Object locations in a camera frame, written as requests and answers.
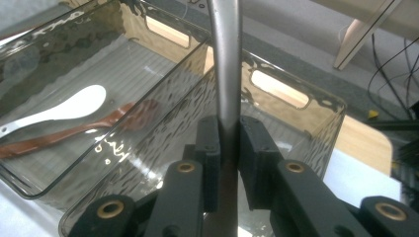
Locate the yellow tape piece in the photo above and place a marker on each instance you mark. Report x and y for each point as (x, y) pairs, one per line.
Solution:
(373, 114)

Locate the silver fork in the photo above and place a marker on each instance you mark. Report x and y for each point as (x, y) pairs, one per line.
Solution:
(227, 65)

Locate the white table sheet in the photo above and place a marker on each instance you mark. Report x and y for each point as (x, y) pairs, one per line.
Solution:
(355, 181)

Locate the beige wooden bench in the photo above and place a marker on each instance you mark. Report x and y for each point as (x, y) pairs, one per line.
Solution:
(355, 42)

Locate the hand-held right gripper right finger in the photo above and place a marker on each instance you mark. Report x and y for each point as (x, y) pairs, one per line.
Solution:
(258, 158)

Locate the brown wooden spoon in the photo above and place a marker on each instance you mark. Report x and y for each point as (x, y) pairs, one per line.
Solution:
(49, 140)

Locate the clear grey plastic bin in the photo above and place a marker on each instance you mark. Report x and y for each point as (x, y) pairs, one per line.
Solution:
(316, 131)
(138, 75)

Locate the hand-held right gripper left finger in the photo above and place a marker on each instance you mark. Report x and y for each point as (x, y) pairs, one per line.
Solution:
(209, 158)

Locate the black metal stand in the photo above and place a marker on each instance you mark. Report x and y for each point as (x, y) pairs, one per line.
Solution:
(408, 154)

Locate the white ceramic spoon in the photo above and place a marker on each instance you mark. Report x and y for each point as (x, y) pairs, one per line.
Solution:
(82, 102)

